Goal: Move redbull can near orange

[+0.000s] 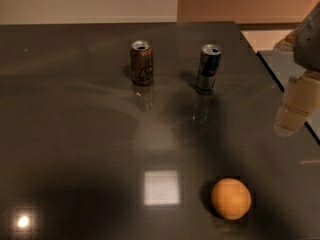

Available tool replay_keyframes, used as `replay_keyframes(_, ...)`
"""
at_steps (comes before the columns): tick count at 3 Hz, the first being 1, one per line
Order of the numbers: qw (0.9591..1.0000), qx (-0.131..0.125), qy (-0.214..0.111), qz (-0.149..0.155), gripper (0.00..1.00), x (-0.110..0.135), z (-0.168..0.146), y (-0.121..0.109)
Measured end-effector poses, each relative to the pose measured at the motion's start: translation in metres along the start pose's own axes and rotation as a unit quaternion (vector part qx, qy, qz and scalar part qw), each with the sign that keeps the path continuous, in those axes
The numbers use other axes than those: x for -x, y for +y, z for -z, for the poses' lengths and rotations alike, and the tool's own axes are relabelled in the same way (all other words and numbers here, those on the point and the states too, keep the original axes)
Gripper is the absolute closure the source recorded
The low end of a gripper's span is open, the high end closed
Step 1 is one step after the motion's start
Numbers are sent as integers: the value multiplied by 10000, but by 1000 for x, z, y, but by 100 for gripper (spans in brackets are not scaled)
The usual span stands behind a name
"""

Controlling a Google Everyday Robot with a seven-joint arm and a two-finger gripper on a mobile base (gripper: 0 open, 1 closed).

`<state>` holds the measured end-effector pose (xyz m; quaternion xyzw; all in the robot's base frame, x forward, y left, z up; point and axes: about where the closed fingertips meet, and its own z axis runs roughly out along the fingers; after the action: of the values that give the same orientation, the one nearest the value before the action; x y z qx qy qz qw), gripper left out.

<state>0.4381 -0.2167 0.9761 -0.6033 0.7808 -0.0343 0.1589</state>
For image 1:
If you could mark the orange fruit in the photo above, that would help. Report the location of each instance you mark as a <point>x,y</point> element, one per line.
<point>230,198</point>

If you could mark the silver blue redbull can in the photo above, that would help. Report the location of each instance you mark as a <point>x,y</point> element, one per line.
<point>208,67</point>

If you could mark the brown soda can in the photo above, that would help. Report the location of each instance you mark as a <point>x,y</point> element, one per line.
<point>141,55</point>

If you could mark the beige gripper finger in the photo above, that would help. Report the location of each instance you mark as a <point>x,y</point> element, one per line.
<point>298,104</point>
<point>286,44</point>

